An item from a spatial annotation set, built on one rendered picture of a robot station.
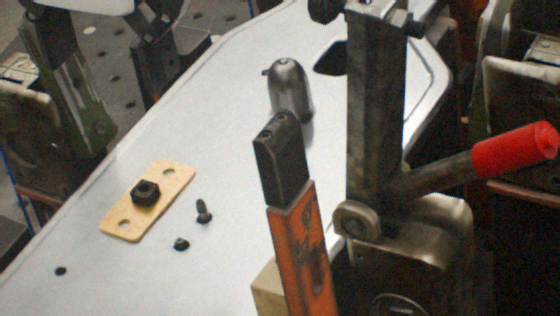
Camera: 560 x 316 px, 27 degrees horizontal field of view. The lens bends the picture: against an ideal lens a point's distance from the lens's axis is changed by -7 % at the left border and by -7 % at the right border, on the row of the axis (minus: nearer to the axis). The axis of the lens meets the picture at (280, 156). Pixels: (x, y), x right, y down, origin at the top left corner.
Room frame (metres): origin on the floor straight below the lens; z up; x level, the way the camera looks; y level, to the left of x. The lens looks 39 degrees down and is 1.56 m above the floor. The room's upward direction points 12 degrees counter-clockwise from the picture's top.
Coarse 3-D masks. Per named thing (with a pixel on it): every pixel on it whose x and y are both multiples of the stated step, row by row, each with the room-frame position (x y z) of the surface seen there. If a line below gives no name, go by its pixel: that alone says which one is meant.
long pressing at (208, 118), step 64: (448, 0) 0.88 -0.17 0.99; (256, 64) 0.82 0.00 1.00; (192, 128) 0.76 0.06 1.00; (256, 128) 0.74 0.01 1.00; (320, 128) 0.73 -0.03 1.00; (192, 192) 0.68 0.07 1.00; (256, 192) 0.67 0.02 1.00; (320, 192) 0.65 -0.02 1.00; (64, 256) 0.64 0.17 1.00; (128, 256) 0.63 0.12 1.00; (192, 256) 0.62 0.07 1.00; (256, 256) 0.60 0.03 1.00
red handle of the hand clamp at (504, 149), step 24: (480, 144) 0.52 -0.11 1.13; (504, 144) 0.50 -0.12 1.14; (528, 144) 0.49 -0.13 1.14; (552, 144) 0.49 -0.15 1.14; (432, 168) 0.54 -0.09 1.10; (456, 168) 0.52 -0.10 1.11; (480, 168) 0.51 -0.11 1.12; (504, 168) 0.50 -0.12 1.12; (384, 192) 0.55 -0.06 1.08; (408, 192) 0.54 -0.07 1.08; (432, 192) 0.53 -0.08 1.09
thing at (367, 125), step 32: (320, 0) 0.56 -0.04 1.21; (352, 0) 0.56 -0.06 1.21; (384, 0) 0.55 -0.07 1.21; (352, 32) 0.54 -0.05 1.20; (384, 32) 0.54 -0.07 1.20; (416, 32) 0.54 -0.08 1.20; (352, 64) 0.55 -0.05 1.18; (384, 64) 0.54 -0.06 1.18; (352, 96) 0.55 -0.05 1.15; (384, 96) 0.54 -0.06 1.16; (352, 128) 0.55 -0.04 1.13; (384, 128) 0.54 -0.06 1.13; (352, 160) 0.55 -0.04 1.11; (384, 160) 0.55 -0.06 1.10; (352, 192) 0.55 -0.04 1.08
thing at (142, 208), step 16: (160, 160) 0.72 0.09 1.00; (144, 176) 0.71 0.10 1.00; (160, 176) 0.70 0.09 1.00; (176, 176) 0.70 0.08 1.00; (192, 176) 0.70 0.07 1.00; (128, 192) 0.69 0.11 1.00; (144, 192) 0.68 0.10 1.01; (160, 192) 0.68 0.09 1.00; (176, 192) 0.68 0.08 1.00; (112, 208) 0.68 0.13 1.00; (128, 208) 0.67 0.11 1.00; (144, 208) 0.67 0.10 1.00; (160, 208) 0.67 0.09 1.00; (112, 224) 0.66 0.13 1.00; (144, 224) 0.65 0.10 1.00; (128, 240) 0.64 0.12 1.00
